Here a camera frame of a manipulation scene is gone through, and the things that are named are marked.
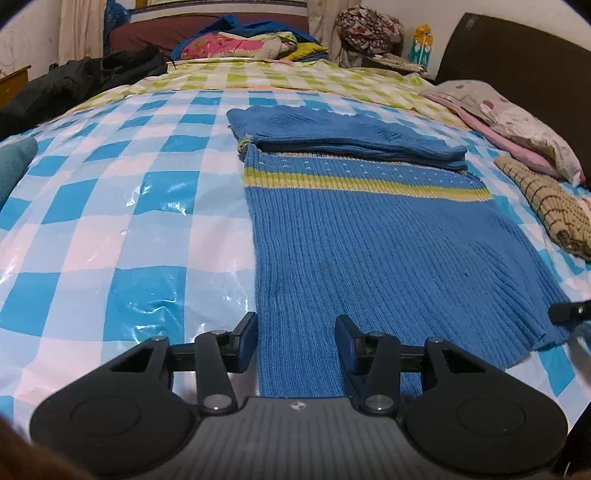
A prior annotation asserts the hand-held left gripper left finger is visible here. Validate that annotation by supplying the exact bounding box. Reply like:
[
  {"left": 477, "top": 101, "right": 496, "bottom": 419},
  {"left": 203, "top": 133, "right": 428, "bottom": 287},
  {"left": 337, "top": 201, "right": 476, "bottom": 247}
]
[{"left": 109, "top": 312, "right": 258, "bottom": 415}]

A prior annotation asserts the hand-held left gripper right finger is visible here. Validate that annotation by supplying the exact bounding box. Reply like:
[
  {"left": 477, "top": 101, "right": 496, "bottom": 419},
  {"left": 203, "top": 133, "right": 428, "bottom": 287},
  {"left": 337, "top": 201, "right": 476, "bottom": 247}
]
[{"left": 335, "top": 315, "right": 485, "bottom": 416}]

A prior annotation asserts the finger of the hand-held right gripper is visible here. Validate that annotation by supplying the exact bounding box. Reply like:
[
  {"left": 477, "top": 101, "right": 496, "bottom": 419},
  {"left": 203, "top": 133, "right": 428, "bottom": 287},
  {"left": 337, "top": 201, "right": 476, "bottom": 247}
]
[{"left": 549, "top": 300, "right": 591, "bottom": 324}]

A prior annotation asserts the blue knitted sweater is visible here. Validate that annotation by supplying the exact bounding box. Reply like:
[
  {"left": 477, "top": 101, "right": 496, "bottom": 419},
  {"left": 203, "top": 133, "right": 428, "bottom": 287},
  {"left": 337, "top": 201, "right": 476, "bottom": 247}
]
[{"left": 226, "top": 105, "right": 571, "bottom": 398}]

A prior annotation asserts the beige checked cloth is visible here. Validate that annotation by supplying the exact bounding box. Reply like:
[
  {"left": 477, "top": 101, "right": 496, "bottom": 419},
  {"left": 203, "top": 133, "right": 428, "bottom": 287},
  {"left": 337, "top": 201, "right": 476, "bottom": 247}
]
[{"left": 494, "top": 155, "right": 591, "bottom": 261}]

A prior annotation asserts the blue checked plastic bed cover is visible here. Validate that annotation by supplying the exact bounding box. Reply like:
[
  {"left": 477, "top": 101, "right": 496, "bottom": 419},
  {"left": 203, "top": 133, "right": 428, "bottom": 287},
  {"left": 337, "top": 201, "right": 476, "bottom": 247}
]
[{"left": 0, "top": 85, "right": 591, "bottom": 444}]

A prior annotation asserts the pink cloth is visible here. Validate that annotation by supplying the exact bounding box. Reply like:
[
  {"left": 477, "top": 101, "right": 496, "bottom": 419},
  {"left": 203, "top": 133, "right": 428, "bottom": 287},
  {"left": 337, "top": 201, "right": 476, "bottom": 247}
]
[{"left": 420, "top": 90, "right": 561, "bottom": 178}]

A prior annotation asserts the white polka dot pillow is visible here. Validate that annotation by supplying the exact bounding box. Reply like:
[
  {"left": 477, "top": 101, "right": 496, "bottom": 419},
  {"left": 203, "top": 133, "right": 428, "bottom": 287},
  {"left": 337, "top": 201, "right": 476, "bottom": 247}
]
[{"left": 434, "top": 79, "right": 587, "bottom": 185}]

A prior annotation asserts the dark wooden headboard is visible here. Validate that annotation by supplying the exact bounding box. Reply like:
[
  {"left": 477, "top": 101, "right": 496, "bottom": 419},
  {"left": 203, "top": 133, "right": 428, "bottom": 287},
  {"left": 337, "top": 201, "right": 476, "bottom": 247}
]
[{"left": 434, "top": 13, "right": 591, "bottom": 185}]

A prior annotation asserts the green checked bed sheet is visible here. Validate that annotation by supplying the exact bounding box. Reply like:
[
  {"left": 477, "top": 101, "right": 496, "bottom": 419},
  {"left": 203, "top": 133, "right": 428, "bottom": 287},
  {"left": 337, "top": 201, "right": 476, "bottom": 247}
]
[{"left": 69, "top": 59, "right": 467, "bottom": 127}]

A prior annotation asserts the stack of papers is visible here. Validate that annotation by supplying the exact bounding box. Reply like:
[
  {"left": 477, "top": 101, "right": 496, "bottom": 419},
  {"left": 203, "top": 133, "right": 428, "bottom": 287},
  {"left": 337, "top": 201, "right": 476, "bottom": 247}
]
[{"left": 369, "top": 52, "right": 428, "bottom": 73}]

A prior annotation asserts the teal cushion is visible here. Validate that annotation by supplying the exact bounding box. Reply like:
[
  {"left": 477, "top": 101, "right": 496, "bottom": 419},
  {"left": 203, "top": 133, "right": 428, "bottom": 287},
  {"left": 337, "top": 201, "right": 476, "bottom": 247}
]
[{"left": 0, "top": 137, "right": 38, "bottom": 208}]

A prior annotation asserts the yellow cloth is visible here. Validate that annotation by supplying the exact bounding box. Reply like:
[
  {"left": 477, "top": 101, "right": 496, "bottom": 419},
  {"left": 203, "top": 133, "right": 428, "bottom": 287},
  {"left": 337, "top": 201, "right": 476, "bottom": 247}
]
[{"left": 281, "top": 42, "right": 329, "bottom": 62}]

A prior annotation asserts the yellow printed bag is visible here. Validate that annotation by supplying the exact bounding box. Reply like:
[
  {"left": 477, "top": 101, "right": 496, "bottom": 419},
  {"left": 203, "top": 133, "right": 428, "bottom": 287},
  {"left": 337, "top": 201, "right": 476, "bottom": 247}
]
[{"left": 409, "top": 24, "right": 437, "bottom": 65}]

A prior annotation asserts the black jacket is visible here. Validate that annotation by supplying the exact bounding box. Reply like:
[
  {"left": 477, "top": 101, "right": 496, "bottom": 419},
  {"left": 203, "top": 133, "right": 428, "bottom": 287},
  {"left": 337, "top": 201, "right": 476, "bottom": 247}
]
[{"left": 0, "top": 45, "right": 169, "bottom": 139}]

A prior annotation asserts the cream floral curtain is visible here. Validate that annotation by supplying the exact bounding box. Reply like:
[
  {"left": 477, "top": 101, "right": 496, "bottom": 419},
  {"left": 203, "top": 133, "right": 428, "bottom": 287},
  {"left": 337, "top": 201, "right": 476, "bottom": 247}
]
[{"left": 308, "top": 0, "right": 345, "bottom": 65}]

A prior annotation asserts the brown floral cloth bundle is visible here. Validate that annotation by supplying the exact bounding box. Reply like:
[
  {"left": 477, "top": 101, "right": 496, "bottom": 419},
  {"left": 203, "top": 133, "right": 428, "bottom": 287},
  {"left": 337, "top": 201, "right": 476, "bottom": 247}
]
[{"left": 335, "top": 6, "right": 406, "bottom": 54}]

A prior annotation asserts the blue cloth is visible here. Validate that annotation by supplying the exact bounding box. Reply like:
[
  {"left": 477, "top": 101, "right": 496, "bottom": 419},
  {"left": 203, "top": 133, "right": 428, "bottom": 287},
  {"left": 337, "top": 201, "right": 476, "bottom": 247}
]
[{"left": 194, "top": 15, "right": 315, "bottom": 47}]

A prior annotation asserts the maroon sofa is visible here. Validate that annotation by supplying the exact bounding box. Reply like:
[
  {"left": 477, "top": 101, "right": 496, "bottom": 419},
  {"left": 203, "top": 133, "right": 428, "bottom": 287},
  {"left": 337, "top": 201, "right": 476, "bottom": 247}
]
[{"left": 108, "top": 13, "right": 309, "bottom": 58}]

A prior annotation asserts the blue plastic bag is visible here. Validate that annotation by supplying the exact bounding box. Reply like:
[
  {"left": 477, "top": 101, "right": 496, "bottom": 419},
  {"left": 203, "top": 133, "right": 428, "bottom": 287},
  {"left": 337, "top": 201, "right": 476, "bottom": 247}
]
[{"left": 105, "top": 0, "right": 134, "bottom": 47}]

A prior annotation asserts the wooden cabinet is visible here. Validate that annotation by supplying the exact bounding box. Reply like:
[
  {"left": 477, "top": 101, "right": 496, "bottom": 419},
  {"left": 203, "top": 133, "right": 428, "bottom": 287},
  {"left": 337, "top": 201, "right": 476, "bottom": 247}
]
[{"left": 0, "top": 65, "right": 32, "bottom": 109}]

